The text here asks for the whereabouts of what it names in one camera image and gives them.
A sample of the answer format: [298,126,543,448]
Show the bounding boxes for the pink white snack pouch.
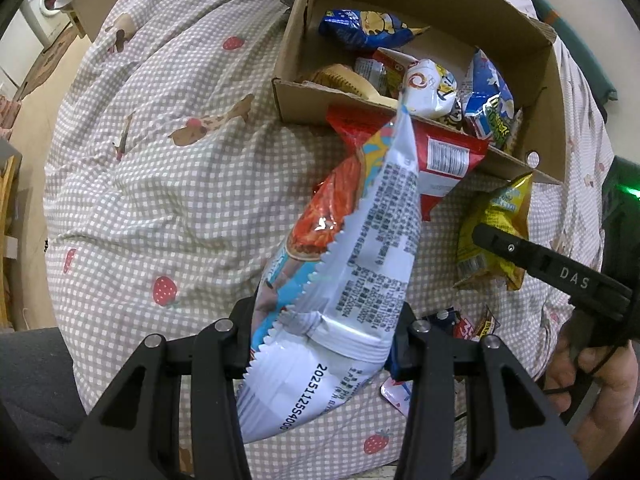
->
[381,309,476,417]

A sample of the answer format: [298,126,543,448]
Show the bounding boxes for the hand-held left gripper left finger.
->
[75,297,256,480]

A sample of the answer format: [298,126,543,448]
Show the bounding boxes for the white cartoon figure snack packet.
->
[440,100,468,133]

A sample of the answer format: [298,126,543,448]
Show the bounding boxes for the beige wafer bar packet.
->
[306,62,398,109]

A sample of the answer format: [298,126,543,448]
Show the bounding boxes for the person's right hand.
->
[542,307,640,461]

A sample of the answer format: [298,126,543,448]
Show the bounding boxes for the white red swirl snack packet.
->
[372,47,458,121]

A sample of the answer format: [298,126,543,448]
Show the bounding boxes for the checked printed blanket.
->
[42,0,618,476]

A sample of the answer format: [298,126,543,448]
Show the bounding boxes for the blue cartoon snack packet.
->
[318,8,432,52]

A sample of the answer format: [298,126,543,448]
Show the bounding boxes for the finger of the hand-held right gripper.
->
[472,223,632,321]

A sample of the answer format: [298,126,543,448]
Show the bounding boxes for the teal padded bed rail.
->
[510,0,618,106]

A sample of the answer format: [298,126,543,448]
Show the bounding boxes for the wooden furniture frame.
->
[0,152,23,321]

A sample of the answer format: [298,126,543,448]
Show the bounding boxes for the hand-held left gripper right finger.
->
[387,302,591,480]

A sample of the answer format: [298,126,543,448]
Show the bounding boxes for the white washing machine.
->
[22,0,76,48]

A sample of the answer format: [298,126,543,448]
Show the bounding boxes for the brown floor rug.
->
[15,25,96,103]

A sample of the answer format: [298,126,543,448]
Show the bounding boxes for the blue green-lettered snack packet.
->
[462,49,523,151]

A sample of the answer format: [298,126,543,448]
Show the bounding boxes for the grey trousers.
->
[0,327,101,480]

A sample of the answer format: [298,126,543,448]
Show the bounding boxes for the brown cardboard box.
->
[271,0,566,186]

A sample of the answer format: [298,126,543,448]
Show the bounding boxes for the white base cabinet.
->
[0,10,48,88]

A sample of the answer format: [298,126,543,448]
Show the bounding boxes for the small silver snack packet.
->
[354,56,388,96]

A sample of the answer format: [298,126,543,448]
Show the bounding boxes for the yellow snack bag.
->
[454,172,533,292]

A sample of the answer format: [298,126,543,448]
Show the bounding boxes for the small brown chocolate packet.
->
[475,306,502,338]

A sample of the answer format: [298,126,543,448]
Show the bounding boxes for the light blue white snack packet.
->
[235,105,423,445]

